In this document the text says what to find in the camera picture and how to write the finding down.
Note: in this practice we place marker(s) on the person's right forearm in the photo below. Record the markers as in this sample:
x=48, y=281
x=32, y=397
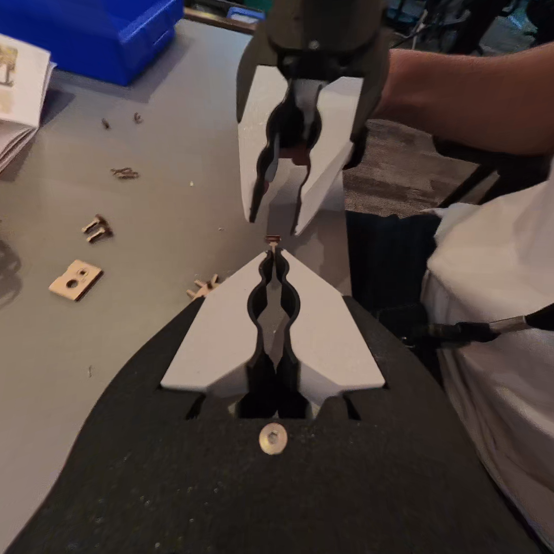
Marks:
x=467, y=99

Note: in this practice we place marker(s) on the blue plastic bin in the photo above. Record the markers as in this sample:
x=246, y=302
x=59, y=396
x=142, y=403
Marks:
x=86, y=34

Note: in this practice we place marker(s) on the small wooden pin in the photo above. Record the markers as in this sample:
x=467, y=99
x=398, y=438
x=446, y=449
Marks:
x=125, y=173

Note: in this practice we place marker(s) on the small wooden part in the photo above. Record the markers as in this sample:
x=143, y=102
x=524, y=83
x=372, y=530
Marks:
x=272, y=240

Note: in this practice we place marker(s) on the rectangular wooden plate with holes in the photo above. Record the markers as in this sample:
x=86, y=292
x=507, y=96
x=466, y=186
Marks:
x=75, y=280

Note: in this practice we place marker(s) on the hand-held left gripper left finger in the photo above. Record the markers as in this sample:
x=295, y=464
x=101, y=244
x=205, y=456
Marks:
x=212, y=346

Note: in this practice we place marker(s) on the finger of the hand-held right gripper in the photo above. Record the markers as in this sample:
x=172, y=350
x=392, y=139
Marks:
x=253, y=143
x=335, y=138

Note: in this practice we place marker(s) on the black chair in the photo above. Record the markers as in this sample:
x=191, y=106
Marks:
x=489, y=173

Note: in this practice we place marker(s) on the person's white shirt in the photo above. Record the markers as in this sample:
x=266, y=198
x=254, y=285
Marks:
x=497, y=281

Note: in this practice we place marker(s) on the instruction booklet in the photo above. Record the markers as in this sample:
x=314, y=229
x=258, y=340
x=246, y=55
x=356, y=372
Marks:
x=19, y=86

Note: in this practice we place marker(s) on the grey desk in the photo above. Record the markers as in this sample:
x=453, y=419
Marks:
x=173, y=151

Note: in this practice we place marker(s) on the person's dark trousers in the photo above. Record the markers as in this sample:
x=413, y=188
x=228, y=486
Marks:
x=385, y=259

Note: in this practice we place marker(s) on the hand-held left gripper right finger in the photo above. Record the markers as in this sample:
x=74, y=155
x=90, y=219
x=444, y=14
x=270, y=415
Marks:
x=333, y=346

